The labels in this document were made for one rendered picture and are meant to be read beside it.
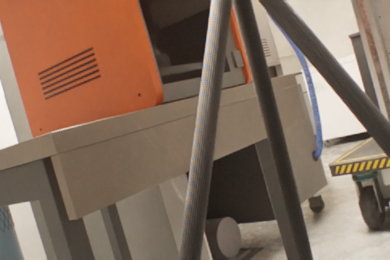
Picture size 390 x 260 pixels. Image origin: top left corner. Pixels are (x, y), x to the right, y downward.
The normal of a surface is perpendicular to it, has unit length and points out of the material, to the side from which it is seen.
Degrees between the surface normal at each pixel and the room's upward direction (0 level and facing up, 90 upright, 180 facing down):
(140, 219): 90
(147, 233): 90
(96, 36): 90
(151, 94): 90
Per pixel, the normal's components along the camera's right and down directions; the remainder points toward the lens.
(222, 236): 0.75, -0.19
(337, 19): -0.60, 0.20
